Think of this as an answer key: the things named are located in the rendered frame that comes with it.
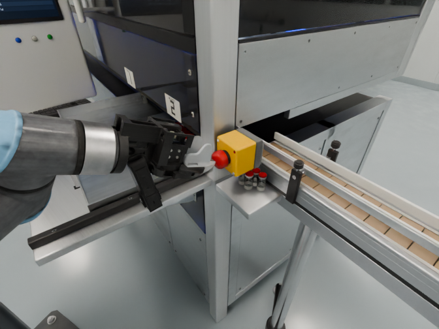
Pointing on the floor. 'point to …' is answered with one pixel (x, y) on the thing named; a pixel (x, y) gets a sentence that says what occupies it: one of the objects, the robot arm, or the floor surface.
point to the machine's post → (213, 15)
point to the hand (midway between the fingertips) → (208, 164)
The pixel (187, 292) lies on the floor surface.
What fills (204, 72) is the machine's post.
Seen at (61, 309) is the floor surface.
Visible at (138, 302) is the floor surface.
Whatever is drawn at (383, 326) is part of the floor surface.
